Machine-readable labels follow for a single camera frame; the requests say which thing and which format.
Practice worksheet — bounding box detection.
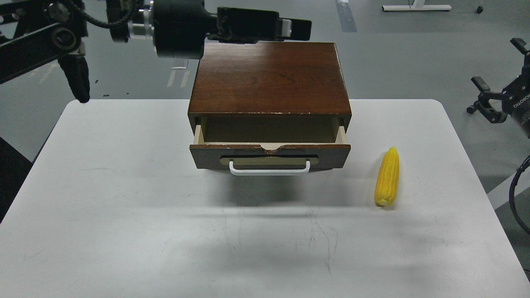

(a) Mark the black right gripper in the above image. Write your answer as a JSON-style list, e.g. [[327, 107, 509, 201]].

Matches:
[[466, 38, 530, 138]]

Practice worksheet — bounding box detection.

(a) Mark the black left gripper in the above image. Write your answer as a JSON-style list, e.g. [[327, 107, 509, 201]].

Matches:
[[152, 0, 312, 59]]

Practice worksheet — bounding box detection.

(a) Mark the wooden drawer with white handle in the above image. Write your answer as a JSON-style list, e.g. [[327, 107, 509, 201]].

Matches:
[[190, 116, 352, 171]]

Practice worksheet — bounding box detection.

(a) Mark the yellow corn cob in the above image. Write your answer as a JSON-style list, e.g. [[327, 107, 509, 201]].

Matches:
[[373, 147, 400, 206]]

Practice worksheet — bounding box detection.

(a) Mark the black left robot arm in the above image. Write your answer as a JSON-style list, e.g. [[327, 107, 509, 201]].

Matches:
[[0, 0, 312, 103]]

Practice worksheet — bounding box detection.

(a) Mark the dark wooden drawer cabinet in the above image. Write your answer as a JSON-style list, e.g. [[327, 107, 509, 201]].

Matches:
[[188, 42, 352, 130]]

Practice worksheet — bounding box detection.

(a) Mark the white table leg base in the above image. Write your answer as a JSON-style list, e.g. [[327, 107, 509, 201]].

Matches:
[[382, 0, 452, 12]]

